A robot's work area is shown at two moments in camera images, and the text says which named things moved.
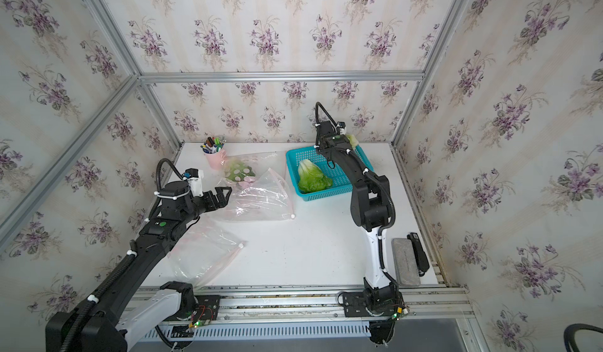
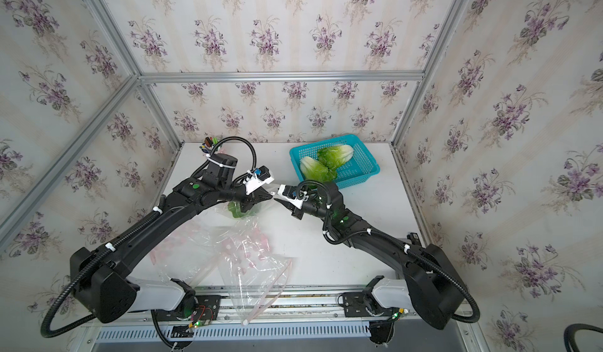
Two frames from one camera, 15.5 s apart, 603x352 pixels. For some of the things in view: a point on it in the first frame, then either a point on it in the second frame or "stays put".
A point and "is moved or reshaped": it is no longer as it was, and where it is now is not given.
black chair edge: (569, 333) stays put
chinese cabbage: (352, 140) is moved or reshaped
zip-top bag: (241, 169) -> (235, 210)
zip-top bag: (204, 250) stays put
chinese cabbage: (239, 171) is moved or reshaped
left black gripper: (221, 201) -> (254, 198)
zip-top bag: (262, 200) is moved or reshaped
